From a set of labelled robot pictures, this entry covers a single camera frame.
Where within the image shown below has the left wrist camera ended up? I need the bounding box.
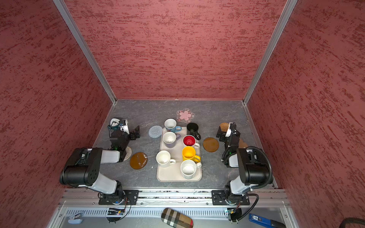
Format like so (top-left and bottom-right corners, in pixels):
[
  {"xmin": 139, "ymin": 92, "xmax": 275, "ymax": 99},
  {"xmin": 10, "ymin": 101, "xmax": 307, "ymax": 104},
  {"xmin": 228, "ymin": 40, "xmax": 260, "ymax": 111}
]
[{"xmin": 118, "ymin": 119, "xmax": 130, "ymax": 134}]

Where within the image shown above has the red interior mug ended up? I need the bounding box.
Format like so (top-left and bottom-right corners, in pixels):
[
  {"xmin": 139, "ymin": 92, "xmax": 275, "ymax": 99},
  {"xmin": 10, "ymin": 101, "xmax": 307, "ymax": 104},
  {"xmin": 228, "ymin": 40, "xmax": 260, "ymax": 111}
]
[{"xmin": 182, "ymin": 135, "xmax": 200, "ymax": 148}]

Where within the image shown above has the white mug front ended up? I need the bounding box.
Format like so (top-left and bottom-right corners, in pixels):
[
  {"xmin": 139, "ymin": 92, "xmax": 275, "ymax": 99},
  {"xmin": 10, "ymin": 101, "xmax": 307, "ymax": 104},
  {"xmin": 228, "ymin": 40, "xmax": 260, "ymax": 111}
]
[{"xmin": 180, "ymin": 160, "xmax": 202, "ymax": 180}]

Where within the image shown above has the small stapler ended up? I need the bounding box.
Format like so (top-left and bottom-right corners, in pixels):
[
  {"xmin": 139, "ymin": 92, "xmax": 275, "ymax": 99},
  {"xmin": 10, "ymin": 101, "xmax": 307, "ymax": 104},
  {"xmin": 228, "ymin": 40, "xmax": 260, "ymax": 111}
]
[{"xmin": 67, "ymin": 212, "xmax": 83, "ymax": 225}]

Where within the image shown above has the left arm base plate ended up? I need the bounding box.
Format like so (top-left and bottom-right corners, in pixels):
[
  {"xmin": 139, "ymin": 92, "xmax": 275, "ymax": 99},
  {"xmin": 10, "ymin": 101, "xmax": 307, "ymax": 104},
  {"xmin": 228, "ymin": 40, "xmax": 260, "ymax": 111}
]
[{"xmin": 98, "ymin": 190, "xmax": 139, "ymax": 206}]

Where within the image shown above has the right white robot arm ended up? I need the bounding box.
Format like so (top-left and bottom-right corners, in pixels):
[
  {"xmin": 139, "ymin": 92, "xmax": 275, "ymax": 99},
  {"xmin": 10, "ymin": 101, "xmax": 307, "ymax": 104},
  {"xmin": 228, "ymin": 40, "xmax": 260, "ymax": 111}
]
[{"xmin": 212, "ymin": 122, "xmax": 273, "ymax": 205}]

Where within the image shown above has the blue tool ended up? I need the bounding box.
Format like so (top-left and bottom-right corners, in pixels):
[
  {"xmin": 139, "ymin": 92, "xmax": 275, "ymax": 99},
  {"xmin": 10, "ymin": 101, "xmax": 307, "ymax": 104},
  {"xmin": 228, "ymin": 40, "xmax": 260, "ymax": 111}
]
[{"xmin": 249, "ymin": 213, "xmax": 286, "ymax": 228}]

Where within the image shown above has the cork coaster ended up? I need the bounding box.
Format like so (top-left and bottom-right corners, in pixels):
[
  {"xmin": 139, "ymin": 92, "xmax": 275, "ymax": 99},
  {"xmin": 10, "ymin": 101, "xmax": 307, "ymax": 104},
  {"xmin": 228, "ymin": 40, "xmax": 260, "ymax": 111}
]
[{"xmin": 239, "ymin": 138, "xmax": 248, "ymax": 149}]

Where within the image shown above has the brown wooden coaster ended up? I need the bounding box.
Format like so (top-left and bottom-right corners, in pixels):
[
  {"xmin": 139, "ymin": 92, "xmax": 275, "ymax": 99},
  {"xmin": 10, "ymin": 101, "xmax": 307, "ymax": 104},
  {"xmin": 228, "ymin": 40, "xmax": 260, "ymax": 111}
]
[{"xmin": 203, "ymin": 137, "xmax": 219, "ymax": 153}]

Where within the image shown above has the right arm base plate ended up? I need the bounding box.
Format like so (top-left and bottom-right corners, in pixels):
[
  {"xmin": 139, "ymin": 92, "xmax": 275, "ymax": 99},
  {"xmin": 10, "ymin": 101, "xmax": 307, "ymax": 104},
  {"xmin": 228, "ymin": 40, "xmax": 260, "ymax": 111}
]
[{"xmin": 211, "ymin": 190, "xmax": 250, "ymax": 206}]

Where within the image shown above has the white mug left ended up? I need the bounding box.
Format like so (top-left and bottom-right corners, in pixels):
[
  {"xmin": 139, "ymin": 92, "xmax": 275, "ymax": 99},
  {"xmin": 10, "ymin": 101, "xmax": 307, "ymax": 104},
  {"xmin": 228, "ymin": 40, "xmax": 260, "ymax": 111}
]
[{"xmin": 156, "ymin": 151, "xmax": 176, "ymax": 168}]

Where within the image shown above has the white patterned round coaster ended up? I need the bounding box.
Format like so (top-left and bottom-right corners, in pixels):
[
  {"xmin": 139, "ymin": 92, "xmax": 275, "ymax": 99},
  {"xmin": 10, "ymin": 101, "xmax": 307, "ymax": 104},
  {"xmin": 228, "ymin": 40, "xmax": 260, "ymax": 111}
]
[{"xmin": 124, "ymin": 146, "xmax": 132, "ymax": 161}]

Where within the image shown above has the plaid glasses case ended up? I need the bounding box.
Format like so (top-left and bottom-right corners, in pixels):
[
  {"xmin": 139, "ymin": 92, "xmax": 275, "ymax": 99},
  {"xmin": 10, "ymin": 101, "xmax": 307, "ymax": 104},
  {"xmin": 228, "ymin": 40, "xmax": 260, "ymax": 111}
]
[{"xmin": 161, "ymin": 208, "xmax": 194, "ymax": 228}]

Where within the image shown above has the white mug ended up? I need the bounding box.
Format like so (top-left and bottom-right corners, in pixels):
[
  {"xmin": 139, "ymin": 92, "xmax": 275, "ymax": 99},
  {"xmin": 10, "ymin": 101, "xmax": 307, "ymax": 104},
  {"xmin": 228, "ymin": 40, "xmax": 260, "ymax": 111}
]
[
  {"xmin": 180, "ymin": 160, "xmax": 202, "ymax": 180},
  {"xmin": 156, "ymin": 151, "xmax": 176, "ymax": 168}
]

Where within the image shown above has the dark glossy brown coaster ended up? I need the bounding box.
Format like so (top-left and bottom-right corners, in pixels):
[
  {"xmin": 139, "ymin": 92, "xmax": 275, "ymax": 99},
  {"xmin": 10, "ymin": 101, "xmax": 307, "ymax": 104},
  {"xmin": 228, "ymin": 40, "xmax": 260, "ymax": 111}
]
[{"xmin": 130, "ymin": 152, "xmax": 148, "ymax": 170}]

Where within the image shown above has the lavender mug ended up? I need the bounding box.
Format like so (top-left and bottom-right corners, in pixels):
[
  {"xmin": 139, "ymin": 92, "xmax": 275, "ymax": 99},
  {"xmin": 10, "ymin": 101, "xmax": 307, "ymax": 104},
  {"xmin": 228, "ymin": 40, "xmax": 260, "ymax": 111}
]
[{"xmin": 162, "ymin": 132, "xmax": 181, "ymax": 148}]

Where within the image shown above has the pink flower coaster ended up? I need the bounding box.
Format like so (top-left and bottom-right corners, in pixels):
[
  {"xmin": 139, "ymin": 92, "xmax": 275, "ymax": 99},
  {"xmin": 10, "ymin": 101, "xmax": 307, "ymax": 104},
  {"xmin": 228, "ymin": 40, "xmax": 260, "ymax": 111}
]
[{"xmin": 176, "ymin": 108, "xmax": 195, "ymax": 124}]

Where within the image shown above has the beige serving tray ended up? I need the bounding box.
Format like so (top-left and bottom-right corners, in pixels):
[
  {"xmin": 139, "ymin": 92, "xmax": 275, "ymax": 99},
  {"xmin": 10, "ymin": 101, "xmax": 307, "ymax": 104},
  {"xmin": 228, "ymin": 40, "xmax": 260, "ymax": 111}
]
[{"xmin": 157, "ymin": 127, "xmax": 202, "ymax": 182}]

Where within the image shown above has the blue floral mug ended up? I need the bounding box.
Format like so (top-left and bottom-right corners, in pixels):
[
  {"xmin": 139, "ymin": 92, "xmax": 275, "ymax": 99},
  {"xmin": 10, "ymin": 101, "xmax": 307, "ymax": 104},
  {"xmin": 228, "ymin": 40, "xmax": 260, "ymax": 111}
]
[{"xmin": 164, "ymin": 118, "xmax": 182, "ymax": 133}]

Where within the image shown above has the yellow mug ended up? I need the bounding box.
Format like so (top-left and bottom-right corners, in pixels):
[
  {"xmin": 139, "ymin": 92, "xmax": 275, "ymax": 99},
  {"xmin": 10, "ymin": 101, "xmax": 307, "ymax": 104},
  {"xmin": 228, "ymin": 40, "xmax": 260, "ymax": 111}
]
[{"xmin": 182, "ymin": 146, "xmax": 201, "ymax": 163}]

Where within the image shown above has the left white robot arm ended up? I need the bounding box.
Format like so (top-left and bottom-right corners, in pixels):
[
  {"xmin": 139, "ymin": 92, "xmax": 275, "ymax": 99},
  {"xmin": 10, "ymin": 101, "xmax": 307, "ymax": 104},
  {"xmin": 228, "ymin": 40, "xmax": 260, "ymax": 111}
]
[{"xmin": 60, "ymin": 126, "xmax": 140, "ymax": 205}]

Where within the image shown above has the aluminium rail frame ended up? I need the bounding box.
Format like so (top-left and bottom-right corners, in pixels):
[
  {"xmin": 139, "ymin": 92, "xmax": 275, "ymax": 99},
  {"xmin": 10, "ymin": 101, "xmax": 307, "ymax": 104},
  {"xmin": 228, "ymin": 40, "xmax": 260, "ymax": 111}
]
[{"xmin": 47, "ymin": 188, "xmax": 299, "ymax": 228}]

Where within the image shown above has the black mug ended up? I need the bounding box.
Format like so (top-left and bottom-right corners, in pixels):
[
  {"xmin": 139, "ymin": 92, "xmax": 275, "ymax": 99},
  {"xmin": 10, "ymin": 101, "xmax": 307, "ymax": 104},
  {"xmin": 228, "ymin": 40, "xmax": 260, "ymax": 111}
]
[{"xmin": 186, "ymin": 123, "xmax": 201, "ymax": 140}]

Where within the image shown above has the grey round coaster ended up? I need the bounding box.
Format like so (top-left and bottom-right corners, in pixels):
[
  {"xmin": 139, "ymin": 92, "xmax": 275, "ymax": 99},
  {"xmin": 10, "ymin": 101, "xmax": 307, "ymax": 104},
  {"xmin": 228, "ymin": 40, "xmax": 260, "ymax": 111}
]
[{"xmin": 148, "ymin": 125, "xmax": 163, "ymax": 139}]

